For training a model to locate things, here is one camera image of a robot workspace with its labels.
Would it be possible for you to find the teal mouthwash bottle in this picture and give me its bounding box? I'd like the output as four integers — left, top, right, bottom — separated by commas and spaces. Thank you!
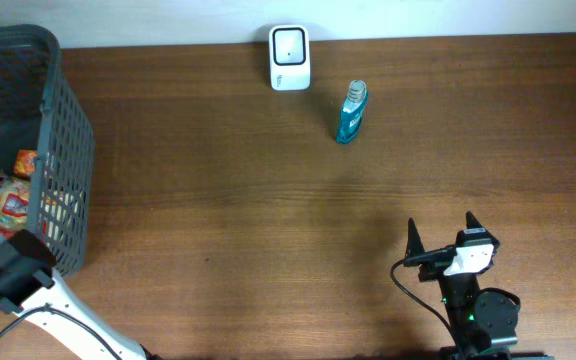
336, 80, 369, 145

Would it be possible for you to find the beige snack bag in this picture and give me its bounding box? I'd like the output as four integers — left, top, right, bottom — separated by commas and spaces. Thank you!
0, 171, 30, 231

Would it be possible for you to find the red snack bag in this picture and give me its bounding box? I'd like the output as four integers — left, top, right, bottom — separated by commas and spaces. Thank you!
0, 224, 46, 238

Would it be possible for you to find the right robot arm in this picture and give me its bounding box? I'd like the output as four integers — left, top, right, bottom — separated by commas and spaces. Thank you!
390, 211, 548, 360

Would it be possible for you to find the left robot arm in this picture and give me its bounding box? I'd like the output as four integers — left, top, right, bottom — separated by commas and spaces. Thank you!
0, 158, 158, 359

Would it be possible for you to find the orange snack packet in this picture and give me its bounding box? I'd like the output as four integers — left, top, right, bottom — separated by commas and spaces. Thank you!
13, 150, 38, 179

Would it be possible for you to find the grey plastic mesh basket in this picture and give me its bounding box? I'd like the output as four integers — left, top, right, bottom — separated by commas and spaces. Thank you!
0, 25, 95, 277

